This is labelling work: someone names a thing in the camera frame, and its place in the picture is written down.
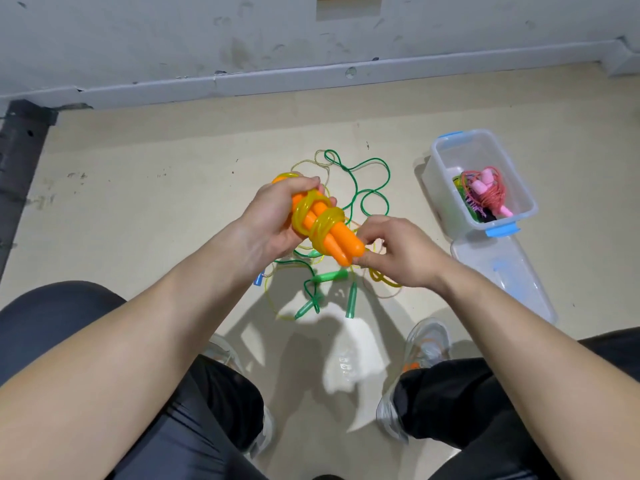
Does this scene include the person's left hand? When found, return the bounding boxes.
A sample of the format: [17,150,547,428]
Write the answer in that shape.
[225,175,326,276]

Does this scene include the person's right hand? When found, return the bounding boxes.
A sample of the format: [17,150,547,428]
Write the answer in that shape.
[352,215,459,294]

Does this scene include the orange handled yellow skipping rope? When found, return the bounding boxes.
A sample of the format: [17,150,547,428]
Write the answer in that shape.
[270,171,403,290]

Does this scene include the pile of colourful jump ropes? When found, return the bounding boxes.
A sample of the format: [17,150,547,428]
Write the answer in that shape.
[252,149,393,322]

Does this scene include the pink skipping rope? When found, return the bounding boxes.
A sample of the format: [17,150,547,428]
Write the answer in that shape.
[462,167,515,219]

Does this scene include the clear storage box blue latches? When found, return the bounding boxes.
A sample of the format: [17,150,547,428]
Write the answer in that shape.
[420,129,539,242]

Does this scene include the person's left forearm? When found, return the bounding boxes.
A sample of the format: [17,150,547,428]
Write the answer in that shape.
[0,239,251,480]

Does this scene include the person's right forearm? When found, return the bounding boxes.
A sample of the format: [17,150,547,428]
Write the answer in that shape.
[435,263,640,480]

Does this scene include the clear plastic box lid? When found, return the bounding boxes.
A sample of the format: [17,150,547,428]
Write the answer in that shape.
[452,233,558,326]

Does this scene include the grey right shoe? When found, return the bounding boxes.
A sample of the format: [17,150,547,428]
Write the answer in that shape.
[376,317,452,443]

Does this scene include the grey shoe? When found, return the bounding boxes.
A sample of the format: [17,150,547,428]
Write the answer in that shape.
[205,335,276,461]
[376,317,452,443]

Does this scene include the grey left shoe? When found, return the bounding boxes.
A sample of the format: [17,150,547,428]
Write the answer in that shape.
[205,335,276,461]

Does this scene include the black shorts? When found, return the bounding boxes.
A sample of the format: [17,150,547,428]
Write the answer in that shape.
[0,281,640,480]

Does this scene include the black metal rack frame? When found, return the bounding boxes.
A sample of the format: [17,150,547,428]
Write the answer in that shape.
[0,101,57,281]

